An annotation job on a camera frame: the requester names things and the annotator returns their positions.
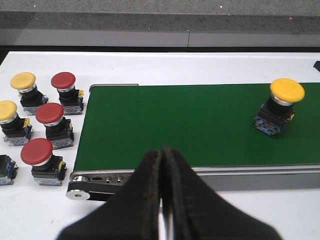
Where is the grey stone ledge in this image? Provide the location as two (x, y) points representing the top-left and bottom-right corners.
(0, 0), (320, 48)

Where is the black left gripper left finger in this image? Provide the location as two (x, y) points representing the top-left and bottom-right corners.
(57, 149), (162, 240)

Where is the small black block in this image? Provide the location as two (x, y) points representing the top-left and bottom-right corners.
(313, 60), (320, 72)

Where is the aluminium conveyor frame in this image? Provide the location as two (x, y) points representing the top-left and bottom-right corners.
(67, 83), (320, 201)

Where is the yellow mushroom push button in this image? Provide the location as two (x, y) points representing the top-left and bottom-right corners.
(252, 78), (305, 138)
(10, 72), (49, 116)
(0, 100), (33, 146)

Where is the push button switch base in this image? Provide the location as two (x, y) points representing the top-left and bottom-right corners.
(0, 154), (18, 186)

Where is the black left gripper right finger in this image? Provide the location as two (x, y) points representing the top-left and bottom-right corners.
(162, 145), (281, 240)

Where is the green conveyor belt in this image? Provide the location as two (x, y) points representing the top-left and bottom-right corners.
(74, 83), (320, 171)

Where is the red mushroom push button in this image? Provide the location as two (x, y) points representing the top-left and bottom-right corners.
(35, 103), (74, 149)
(51, 71), (84, 115)
(20, 138), (67, 186)

